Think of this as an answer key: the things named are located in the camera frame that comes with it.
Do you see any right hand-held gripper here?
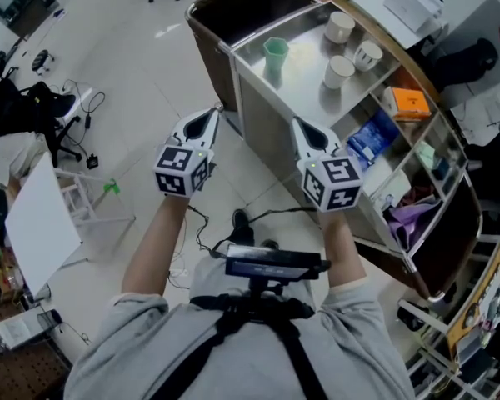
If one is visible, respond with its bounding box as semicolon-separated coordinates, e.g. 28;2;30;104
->
290;116;364;215

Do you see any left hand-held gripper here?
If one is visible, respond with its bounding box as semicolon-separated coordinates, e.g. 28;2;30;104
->
152;106;221;200

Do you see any steel service cart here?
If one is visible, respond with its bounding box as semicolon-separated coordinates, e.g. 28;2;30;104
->
184;0;484;304

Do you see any green cup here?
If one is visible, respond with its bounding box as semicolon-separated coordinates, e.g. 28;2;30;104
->
262;36;291;78

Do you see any white striped cup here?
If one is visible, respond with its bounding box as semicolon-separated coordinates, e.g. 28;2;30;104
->
352;40;385;73

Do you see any person's left forearm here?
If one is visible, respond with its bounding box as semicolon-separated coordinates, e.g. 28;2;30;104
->
120;193;188;298

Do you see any person's right forearm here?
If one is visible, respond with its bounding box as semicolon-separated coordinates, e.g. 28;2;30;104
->
316;210;368;295

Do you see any blue packet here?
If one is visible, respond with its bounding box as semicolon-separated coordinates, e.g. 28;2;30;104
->
345;109;401;167

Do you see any orange box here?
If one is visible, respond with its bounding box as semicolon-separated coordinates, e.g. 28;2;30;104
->
389;86;433;121

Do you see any person's left black shoe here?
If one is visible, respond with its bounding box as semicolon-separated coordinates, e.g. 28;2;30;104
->
232;208;256;245

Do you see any light green cloth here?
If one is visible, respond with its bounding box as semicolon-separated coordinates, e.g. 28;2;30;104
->
414;141;451;182

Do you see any purple cloth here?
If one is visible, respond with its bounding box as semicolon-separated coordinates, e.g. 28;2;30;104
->
382;196;439;253

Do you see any black chest-mounted device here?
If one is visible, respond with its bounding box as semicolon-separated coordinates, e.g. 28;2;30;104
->
224;243;331;298

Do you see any black round stool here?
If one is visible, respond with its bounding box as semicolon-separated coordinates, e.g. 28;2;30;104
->
30;48;56;73

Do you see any white box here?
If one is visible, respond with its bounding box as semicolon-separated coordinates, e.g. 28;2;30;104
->
382;0;443;33

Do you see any white table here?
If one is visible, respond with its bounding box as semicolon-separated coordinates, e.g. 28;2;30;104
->
3;152;137;298

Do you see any black chest harness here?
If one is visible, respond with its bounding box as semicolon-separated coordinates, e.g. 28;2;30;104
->
149;292;318;400

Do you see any grey cabinet with red sticker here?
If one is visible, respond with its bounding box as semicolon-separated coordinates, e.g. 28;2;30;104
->
441;0;500;77

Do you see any person's grey shirt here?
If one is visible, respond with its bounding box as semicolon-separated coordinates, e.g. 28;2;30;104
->
64;287;416;400

